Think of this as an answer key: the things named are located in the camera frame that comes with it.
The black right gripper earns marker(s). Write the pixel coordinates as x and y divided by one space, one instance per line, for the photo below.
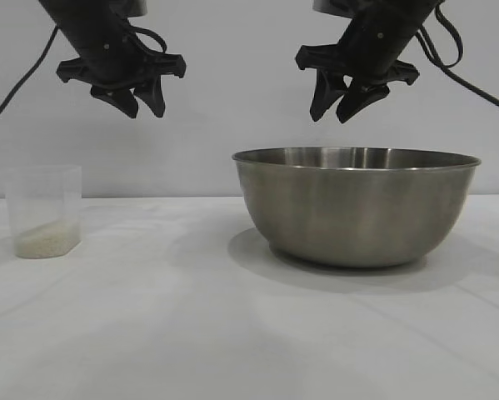
378 37

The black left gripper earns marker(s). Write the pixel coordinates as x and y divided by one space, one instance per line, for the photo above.
99 50

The stainless steel mixing bowl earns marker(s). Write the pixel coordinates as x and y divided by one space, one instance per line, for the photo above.
357 208

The clear plastic measuring cup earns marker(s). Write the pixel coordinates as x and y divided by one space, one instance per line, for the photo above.
45 200

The white rice grains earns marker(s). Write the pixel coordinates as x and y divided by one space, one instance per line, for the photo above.
45 241

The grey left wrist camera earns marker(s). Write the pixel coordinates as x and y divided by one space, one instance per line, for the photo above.
140 6

